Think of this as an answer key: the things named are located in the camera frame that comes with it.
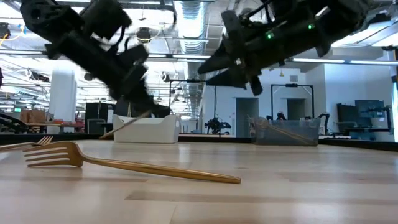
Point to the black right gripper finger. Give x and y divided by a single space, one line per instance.
231 80
222 62

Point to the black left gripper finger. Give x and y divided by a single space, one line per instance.
136 101

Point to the black background robot arm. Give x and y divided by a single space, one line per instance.
216 126

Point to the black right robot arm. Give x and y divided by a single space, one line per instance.
339 21

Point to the wide black cabinet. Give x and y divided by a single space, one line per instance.
161 110

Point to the grey door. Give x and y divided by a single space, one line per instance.
245 109
297 107

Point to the white plastic bin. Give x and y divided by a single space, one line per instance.
155 133

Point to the long ceiling light strip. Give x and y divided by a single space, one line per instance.
342 61
180 56

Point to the narrow black cabinet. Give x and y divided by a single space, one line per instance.
93 112

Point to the grey-green chair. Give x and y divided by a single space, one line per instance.
96 126

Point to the black ceiling-hung device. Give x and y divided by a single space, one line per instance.
143 34

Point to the white square column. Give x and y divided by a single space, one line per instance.
62 105

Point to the person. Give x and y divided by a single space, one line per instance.
280 116

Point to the translucent grey plastic bin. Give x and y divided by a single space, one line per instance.
264 138

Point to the brown cardboard box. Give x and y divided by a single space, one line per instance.
34 116

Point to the green exit sign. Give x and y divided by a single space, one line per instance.
17 109

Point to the dark computer monitor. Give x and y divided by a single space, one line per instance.
370 112

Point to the black gantry frame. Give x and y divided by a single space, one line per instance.
292 85

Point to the silver spiral air duct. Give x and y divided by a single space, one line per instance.
190 25

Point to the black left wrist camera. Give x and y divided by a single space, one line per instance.
105 17

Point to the black aluminium rig frame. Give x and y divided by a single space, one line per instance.
385 146

